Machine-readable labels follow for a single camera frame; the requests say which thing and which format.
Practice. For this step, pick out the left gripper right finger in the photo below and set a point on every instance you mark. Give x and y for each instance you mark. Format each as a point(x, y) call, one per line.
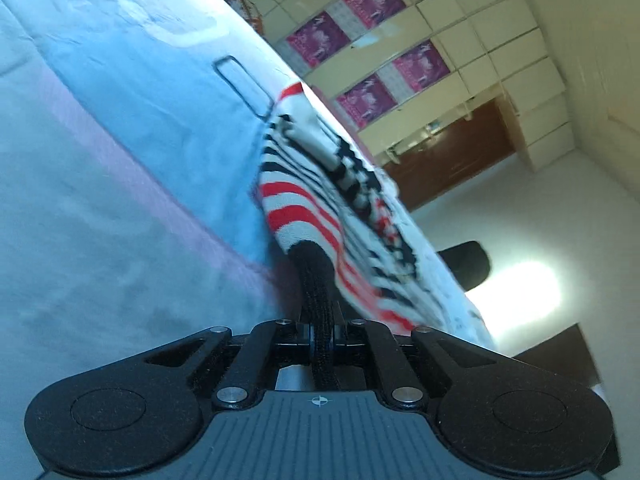
point(367, 356)

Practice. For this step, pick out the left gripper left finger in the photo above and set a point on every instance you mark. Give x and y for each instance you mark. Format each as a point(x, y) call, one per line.
point(274, 356)

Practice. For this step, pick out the striped knit child sweater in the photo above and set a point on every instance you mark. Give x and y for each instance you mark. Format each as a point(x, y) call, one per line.
point(354, 248)

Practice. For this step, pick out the black office chair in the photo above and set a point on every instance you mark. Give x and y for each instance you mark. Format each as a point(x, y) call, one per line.
point(468, 263)

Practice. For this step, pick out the brown wooden door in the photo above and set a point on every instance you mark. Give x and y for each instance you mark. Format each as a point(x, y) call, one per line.
point(458, 153)

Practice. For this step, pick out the white corner shelves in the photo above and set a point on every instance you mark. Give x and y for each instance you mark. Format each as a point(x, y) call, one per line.
point(423, 135)

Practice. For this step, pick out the upper right purple poster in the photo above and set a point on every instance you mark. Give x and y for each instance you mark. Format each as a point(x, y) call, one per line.
point(366, 101)

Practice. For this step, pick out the purple poster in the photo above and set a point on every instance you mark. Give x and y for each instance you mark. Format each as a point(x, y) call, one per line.
point(366, 101)
point(414, 71)
point(355, 17)
point(317, 40)

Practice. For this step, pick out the lower right purple poster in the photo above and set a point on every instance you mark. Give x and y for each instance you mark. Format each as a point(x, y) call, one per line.
point(414, 71)

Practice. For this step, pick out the cream glossy wardrobe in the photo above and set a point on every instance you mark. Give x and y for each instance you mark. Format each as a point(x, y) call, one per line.
point(495, 51)

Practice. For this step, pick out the upper left purple poster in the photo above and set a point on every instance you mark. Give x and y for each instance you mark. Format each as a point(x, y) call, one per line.
point(317, 40)

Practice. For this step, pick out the far patterned pillow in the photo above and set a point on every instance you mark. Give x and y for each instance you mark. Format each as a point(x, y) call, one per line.
point(249, 13)

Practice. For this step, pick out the lower left purple poster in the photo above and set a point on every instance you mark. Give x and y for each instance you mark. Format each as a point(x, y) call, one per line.
point(355, 17)

